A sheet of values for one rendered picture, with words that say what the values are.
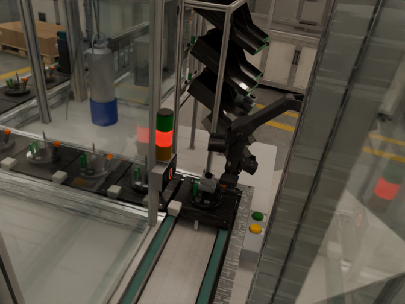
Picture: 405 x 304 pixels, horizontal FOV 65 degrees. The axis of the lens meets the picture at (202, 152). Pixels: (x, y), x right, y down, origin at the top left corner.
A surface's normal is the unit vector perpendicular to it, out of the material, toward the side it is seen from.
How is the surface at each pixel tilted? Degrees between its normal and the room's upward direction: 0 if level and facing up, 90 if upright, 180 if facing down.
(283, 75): 90
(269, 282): 90
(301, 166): 90
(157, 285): 0
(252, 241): 0
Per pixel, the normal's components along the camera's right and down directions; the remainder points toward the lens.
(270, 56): -0.40, 0.46
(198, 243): 0.10, -0.84
